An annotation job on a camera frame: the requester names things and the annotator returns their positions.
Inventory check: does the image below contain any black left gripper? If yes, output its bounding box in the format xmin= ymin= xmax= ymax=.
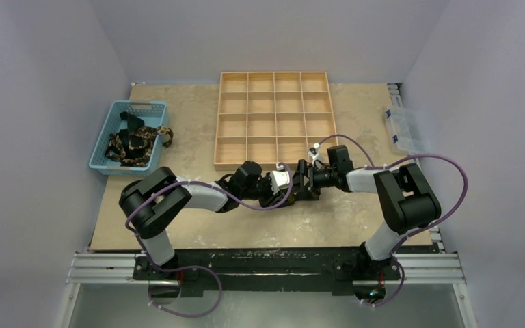
xmin=240 ymin=172 xmax=284 ymax=210

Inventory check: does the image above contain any wooden compartment tray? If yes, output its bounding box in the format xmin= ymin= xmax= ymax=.
xmin=213 ymin=71 xmax=338 ymax=170

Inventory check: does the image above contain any blue floral tie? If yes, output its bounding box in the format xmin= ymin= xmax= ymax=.
xmin=285 ymin=190 xmax=298 ymax=206

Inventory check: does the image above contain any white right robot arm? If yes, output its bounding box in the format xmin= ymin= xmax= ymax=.
xmin=292 ymin=145 xmax=442 ymax=278

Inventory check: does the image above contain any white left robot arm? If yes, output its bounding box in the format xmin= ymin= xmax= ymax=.
xmin=118 ymin=161 xmax=293 ymax=279

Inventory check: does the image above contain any clear plastic box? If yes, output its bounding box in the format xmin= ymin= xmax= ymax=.
xmin=383 ymin=105 xmax=428 ymax=155

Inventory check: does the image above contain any leopard print tie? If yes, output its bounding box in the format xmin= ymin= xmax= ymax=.
xmin=105 ymin=126 xmax=174 ymax=167

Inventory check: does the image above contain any blue plastic basket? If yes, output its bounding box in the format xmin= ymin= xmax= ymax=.
xmin=89 ymin=100 xmax=174 ymax=176

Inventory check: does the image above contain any black tie in basket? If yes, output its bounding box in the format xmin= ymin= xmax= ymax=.
xmin=118 ymin=111 xmax=144 ymax=150

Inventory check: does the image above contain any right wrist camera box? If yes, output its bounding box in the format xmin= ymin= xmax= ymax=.
xmin=308 ymin=143 xmax=323 ymax=165

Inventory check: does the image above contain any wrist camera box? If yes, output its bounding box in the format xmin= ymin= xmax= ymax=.
xmin=269 ymin=163 xmax=291 ymax=194
xmin=308 ymin=143 xmax=323 ymax=165

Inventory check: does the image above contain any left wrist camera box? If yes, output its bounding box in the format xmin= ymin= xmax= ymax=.
xmin=269 ymin=163 xmax=291 ymax=194

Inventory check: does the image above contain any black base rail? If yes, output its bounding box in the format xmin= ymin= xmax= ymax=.
xmin=133 ymin=247 xmax=401 ymax=301

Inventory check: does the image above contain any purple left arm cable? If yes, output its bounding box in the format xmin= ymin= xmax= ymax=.
xmin=124 ymin=162 xmax=294 ymax=275

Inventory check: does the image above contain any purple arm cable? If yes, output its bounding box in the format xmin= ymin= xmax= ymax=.
xmin=313 ymin=133 xmax=470 ymax=308
xmin=124 ymin=162 xmax=294 ymax=275

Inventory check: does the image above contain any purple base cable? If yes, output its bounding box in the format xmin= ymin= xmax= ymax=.
xmin=147 ymin=265 xmax=224 ymax=318

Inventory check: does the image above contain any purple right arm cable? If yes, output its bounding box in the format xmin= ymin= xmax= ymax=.
xmin=313 ymin=133 xmax=470 ymax=308

